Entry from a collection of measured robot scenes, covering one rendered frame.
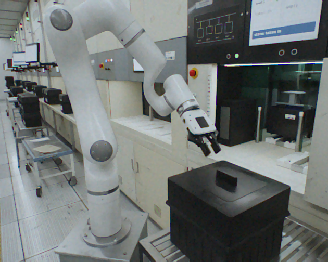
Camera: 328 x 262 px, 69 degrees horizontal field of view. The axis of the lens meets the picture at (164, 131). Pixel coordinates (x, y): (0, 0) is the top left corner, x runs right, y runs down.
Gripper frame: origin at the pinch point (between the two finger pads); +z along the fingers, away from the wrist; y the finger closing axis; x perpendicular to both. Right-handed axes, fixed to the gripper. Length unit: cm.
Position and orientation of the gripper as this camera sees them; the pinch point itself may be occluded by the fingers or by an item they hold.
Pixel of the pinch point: (211, 148)
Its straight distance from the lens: 83.4
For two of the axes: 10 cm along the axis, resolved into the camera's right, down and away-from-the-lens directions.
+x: -3.8, 5.4, 7.5
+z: 4.1, 8.2, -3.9
